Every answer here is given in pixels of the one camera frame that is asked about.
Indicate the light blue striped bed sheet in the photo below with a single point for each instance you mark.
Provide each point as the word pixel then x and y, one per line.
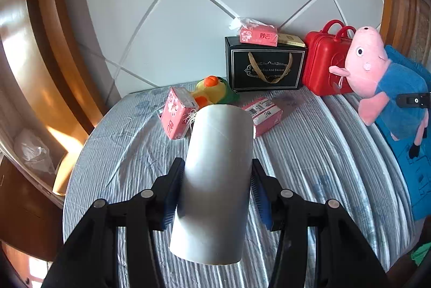
pixel 320 166

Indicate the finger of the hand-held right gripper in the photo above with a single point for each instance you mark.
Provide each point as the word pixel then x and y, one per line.
pixel 412 101

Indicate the red toy suitcase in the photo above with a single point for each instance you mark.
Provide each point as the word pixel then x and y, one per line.
pixel 320 72

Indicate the pale yellow flat box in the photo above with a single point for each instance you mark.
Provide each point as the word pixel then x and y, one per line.
pixel 291 39

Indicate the yellow duck plush green hood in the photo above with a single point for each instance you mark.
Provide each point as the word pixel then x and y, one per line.
pixel 215 92

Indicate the green cloth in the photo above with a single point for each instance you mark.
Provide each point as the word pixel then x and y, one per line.
pixel 421 254

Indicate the pink pig plush blue shirt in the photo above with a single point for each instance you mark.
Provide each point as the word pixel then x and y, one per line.
pixel 367 72

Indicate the blue plastic crate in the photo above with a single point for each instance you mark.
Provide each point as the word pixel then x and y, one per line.
pixel 417 180

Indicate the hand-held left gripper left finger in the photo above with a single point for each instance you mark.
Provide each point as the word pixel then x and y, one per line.
pixel 171 203

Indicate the black gift box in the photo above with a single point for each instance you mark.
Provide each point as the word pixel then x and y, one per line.
pixel 242 72

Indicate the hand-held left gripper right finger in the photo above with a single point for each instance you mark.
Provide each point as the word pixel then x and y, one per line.
pixel 261 200

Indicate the pink floral tissue pack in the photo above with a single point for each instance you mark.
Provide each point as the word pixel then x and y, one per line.
pixel 175 116

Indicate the clear plastic bag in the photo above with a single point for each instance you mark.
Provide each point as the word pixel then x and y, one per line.
pixel 33 149

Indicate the pink tissue pack white label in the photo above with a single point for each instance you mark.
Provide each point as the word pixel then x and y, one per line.
pixel 266 119

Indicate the white paper roll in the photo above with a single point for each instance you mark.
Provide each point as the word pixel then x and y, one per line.
pixel 215 180

